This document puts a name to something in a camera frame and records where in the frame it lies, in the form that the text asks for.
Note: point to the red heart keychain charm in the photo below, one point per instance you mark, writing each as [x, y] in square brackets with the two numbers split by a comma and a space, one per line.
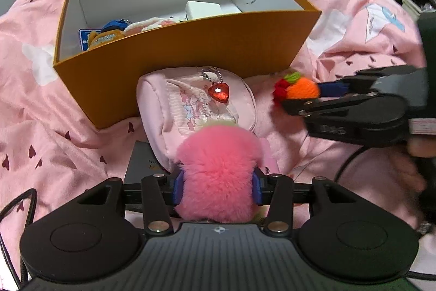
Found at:
[218, 89]

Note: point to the bear plush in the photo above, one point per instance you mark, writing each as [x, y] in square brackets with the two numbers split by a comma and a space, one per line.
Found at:
[112, 31]

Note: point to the white crochet bunny doll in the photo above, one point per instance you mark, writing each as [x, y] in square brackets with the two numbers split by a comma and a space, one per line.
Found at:
[147, 25]

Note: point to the orange crochet carrot toy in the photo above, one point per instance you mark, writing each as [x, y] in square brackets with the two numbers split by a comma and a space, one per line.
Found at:
[294, 86]

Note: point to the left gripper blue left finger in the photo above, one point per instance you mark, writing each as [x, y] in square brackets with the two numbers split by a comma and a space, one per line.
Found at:
[178, 186]

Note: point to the person's right hand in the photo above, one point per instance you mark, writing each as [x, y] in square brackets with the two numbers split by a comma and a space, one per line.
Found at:
[419, 168]

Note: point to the pink zip pouch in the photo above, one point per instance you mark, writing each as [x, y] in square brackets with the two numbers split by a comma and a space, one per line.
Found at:
[174, 103]

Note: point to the orange cardboard storage box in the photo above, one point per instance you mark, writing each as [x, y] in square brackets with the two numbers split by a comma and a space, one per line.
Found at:
[264, 38]

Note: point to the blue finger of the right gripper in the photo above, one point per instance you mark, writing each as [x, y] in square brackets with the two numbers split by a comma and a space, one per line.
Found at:
[333, 89]

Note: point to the dark grey box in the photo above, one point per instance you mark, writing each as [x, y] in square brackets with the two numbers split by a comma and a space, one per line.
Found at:
[143, 162]

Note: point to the pink fluffy plush toy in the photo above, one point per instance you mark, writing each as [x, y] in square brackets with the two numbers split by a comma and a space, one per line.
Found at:
[218, 163]

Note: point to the pink printed bed duvet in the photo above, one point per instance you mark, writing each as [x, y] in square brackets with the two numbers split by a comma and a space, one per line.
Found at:
[47, 142]

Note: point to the blue and white card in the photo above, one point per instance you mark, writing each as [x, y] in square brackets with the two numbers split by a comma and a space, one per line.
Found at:
[87, 36]

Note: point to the white rectangular box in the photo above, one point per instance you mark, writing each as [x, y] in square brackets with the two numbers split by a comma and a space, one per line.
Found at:
[203, 10]

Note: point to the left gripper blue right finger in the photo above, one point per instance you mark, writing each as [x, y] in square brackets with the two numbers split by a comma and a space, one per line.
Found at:
[257, 186]

